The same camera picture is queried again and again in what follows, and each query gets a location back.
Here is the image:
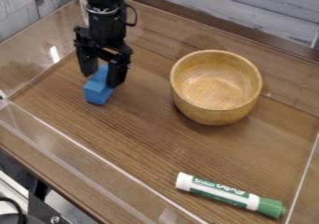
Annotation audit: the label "black cable under table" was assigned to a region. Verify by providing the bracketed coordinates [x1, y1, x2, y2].
[0, 197, 27, 217]

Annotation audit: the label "brown wooden bowl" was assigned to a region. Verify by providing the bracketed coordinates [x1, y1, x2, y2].
[170, 49, 264, 126]

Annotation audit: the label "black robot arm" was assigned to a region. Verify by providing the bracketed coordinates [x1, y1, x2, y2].
[74, 0, 138, 88]

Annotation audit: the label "black metal table bracket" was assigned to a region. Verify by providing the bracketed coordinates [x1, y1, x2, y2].
[29, 180, 65, 224]

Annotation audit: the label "clear acrylic tray walls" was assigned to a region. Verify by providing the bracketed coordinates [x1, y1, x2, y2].
[0, 0, 319, 224]

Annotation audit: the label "blue rectangular block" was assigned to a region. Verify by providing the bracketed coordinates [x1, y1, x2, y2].
[85, 63, 114, 105]

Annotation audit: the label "green white dry-erase marker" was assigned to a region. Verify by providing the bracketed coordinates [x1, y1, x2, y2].
[177, 172, 288, 218]

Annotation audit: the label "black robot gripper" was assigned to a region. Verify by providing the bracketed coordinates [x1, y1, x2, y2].
[74, 7, 135, 88]

